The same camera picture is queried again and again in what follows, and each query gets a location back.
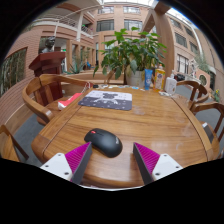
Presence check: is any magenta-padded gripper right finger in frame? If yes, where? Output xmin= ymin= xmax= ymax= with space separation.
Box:
xmin=133 ymin=142 xmax=184 ymax=186

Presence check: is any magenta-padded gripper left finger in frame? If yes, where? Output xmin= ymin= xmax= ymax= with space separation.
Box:
xmin=39 ymin=141 xmax=93 ymax=185

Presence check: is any black computer mouse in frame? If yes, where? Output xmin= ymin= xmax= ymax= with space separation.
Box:
xmin=83 ymin=128 xmax=124 ymax=159

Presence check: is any grey white printed mouse pad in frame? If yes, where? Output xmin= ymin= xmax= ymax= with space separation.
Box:
xmin=78 ymin=90 xmax=133 ymax=112

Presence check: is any black flat device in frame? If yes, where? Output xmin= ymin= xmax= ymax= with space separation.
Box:
xmin=201 ymin=122 xmax=218 ymax=145

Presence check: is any red paper bag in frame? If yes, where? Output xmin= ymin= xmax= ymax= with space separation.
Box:
xmin=57 ymin=92 xmax=83 ymax=111

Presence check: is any white packet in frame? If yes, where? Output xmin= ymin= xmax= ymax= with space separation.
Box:
xmin=159 ymin=90 xmax=172 ymax=98

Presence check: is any white pump bottle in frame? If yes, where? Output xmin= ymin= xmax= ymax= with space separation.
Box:
xmin=164 ymin=73 xmax=178 ymax=97

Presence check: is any yellow liquid bottle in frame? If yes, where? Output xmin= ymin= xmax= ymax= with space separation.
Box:
xmin=153 ymin=64 xmax=167 ymax=93

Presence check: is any blue tube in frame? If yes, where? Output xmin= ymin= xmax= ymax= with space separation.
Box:
xmin=144 ymin=68 xmax=154 ymax=91

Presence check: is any green plant in white pot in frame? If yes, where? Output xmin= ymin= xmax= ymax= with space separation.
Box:
xmin=92 ymin=27 xmax=168 ymax=88

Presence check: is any dark bronze bust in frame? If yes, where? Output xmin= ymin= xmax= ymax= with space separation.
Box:
xmin=40 ymin=35 xmax=57 ymax=54

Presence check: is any dark red wooden pedestal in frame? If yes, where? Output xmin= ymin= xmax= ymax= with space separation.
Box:
xmin=28 ymin=51 xmax=67 ymax=108

